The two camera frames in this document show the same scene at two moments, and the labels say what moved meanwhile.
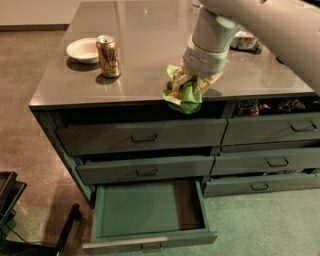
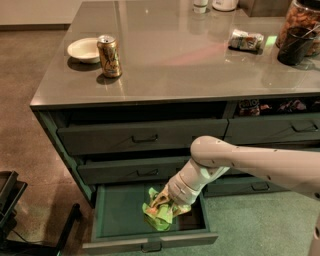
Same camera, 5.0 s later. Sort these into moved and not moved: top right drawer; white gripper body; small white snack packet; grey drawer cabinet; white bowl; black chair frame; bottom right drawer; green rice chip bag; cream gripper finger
Moved: cream gripper finger; green rice chip bag; white gripper body
Not moved: white bowl; bottom right drawer; small white snack packet; grey drawer cabinet; black chair frame; top right drawer
